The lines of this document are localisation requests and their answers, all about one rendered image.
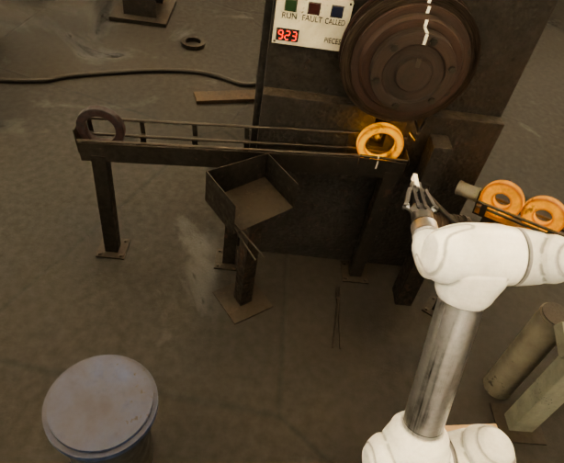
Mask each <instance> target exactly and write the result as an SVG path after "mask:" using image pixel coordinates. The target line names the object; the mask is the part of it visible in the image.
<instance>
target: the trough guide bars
mask: <svg viewBox="0 0 564 463"><path fill-rule="evenodd" d="M495 199H496V200H497V201H499V202H501V203H503V204H506V205H509V204H510V202H508V201H505V200H503V199H500V198H497V197H495ZM478 203H480V204H481V205H479V204H477V206H476V207H477V208H479V209H480V211H479V215H478V216H480V217H482V218H483V217H484V215H485V213H486V211H488V212H490V213H492V214H495V215H497V216H500V217H502V218H504V219H507V220H510V221H512V222H515V223H517V224H520V225H522V226H525V227H526V228H529V229H531V230H534V231H538V232H544V233H545V234H554V233H555V234H557V235H560V236H563V237H564V234H563V233H561V232H558V231H554V230H552V229H549V228H548V227H545V226H543V225H540V224H538V223H535V222H533V221H530V220H527V219H525V218H522V217H520V216H517V215H515V214H512V213H511V212H508V211H506V210H503V209H499V208H497V207H494V206H492V205H490V204H488V203H485V202H483V201H480V200H478ZM488 207H489V208H491V209H488ZM492 209H495V210H498V211H499V212H501V213H504V214H506V215H509V216H511V217H514V218H516V219H518V220H515V219H513V218H510V217H508V216H505V215H503V214H501V213H499V212H497V211H494V210H492ZM536 216H537V217H538V218H541V219H544V220H552V219H551V218H548V217H546V216H543V215H541V214H538V213H536ZM519 220H522V221H524V222H527V223H529V224H532V225H534V226H536V227H538V228H541V229H543V230H546V231H547V232H546V231H542V230H540V229H538V228H536V227H533V226H531V225H528V224H526V223H523V222H521V221H519ZM561 231H562V232H564V229H562V230H561Z"/></svg>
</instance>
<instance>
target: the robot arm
mask: <svg viewBox="0 0 564 463"><path fill-rule="evenodd" d="M417 192H418V193H417ZM417 194H418V196H417ZM411 195H412V206H411V207H410V203H409V202H410V196H411ZM418 198H419V199H418ZM426 203H427V204H428V206H429V207H428V206H427V204H426ZM402 209H407V210H408V211H409V213H410V214H411V220H412V225H411V232H412V256H413V260H414V263H415V265H416V267H417V270H418V272H419V273H420V275H421V276H422V277H424V278H427V279H432V280H433V281H434V287H435V290H436V293H437V295H438V298H437V302H436V304H435V308H434V313H433V317H432V320H431V323H430V326H429V330H428V333H427V335H426V339H425V342H424V346H423V352H422V355H421V359H420V362H419V365H418V368H417V371H416V375H415V378H414V381H413V384H412V390H411V393H410V397H409V399H408V402H407V406H406V409H405V411H402V412H398V413H397V414H395V415H394V416H393V417H392V419H391V421H390V422H389V423H388V424H387V425H386V427H385V428H384V429H383V430H382V432H381V433H375V434H374V435H372V436H371V437H370V438H369V439H368V440H367V442H366V444H365V446H364V448H363V451H362V463H516V457H515V453H514V448H513V444H512V442H511V440H510V439H509V437H508V436H507V435H506V434H505V433H504V432H503V431H502V430H500V429H499V428H497V427H495V426H493V425H489V424H481V423H478V424H472V425H470V426H468V427H467V428H460V429H456V430H453V431H448V432H447V431H446V429H445V425H446V420H447V417H448V414H449V412H450V409H451V406H452V403H453V400H454V398H455V395H456V392H457V387H458V384H459V381H460V379H461V376H462V373H463V370H464V367H465V365H466V362H467V359H468V354H469V351H470V348H471V346H472V344H473V341H474V338H475V335H476V332H477V330H478V327H479V322H480V319H481V316H482V313H483V311H484V310H485V309H487V308H488V307H489V306H490V305H491V304H492V303H493V302H494V301H495V299H496V298H497V297H498V296H499V295H500V294H501V293H502V292H503V291H504V290H505V289H506V287H521V286H533V285H541V284H558V283H562V282H564V237H563V236H560V235H557V234H545V233H544V232H541V231H534V230H529V229H525V228H519V227H512V226H506V225H502V224H497V223H485V222H462V223H455V224H450V225H447V226H444V227H441V228H439V229H438V226H437V222H436V220H434V215H433V213H436V212H437V211H438V209H439V208H438V207H437V206H436V205H435V203H434V201H433V199H432V197H431V195H430V193H429V191H428V189H423V188H422V183H421V182H419V180H418V175H417V174H415V173H413V175H412V178H411V183H410V187H408V189H407V191H406V196H405V201H404V204H403V206H402Z"/></svg>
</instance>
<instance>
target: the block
mask: <svg viewBox="0 0 564 463"><path fill-rule="evenodd" d="M452 151H453V148H452V145H451V142H450V140H449V138H448V136H446V135H439V134H430V136H429V138H428V141H427V143H426V145H425V147H424V150H423V154H422V156H421V159H420V161H419V163H418V165H417V168H416V171H415V174H417V175H418V180H419V182H421V183H422V188H423V189H424V188H425V187H426V186H429V187H430V189H429V193H430V194H431V195H432V194H433V193H434V191H435V189H436V187H437V184H438V182H439V180H440V178H441V175H442V173H443V172H444V170H445V167H446V164H447V161H448V159H449V157H450V155H451V152H452Z"/></svg>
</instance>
